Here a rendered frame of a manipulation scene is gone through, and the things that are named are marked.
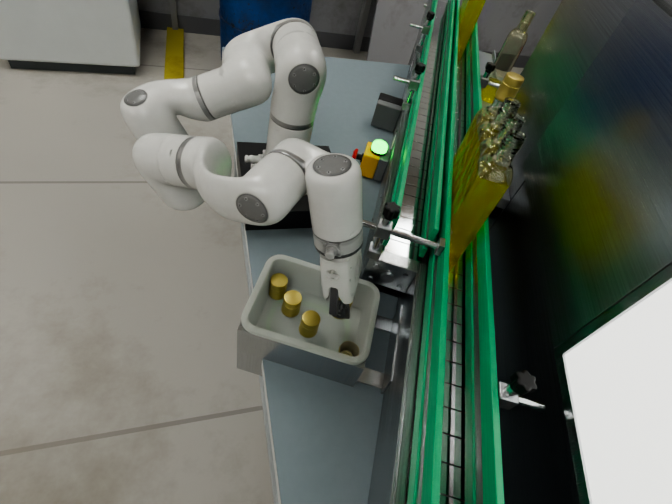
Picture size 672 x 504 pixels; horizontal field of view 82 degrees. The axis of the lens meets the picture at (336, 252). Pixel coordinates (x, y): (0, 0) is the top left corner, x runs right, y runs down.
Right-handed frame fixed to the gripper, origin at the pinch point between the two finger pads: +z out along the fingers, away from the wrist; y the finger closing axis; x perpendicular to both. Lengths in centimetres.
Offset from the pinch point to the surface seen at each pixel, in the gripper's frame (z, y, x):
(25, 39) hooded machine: 6, 151, 218
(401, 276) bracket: 0.9, 8.3, -9.5
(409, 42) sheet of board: 55, 309, 15
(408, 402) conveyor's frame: 0.2, -16.2, -13.3
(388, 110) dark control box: 1, 76, 2
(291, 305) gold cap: 0.9, -2.2, 9.3
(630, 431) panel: -13.5, -20.7, -35.1
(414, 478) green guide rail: -2.1, -26.5, -14.9
